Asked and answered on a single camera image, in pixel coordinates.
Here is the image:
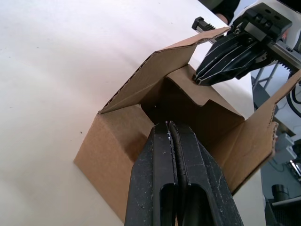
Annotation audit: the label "dark ribbed machine housing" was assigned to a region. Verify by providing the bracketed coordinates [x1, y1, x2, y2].
[265, 197, 301, 226]

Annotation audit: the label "black cylinder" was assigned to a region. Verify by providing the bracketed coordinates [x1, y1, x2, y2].
[271, 184, 290, 203]

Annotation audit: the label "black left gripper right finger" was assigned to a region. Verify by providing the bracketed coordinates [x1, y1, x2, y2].
[168, 121, 244, 226]

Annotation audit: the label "small brown cardboard box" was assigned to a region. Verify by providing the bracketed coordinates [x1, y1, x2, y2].
[73, 26, 301, 223]

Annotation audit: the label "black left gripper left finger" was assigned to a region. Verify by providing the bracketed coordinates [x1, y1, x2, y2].
[124, 121, 179, 226]

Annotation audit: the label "person in dark clothing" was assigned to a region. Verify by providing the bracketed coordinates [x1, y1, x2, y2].
[199, 0, 242, 24]

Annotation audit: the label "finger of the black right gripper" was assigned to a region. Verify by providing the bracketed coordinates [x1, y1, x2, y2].
[198, 41, 269, 86]
[193, 31, 256, 82]

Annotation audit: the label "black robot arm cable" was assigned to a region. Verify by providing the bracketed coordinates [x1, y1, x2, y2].
[285, 79, 301, 105]

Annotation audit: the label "grey metal frame stand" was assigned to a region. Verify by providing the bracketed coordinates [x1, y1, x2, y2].
[250, 63, 279, 114]

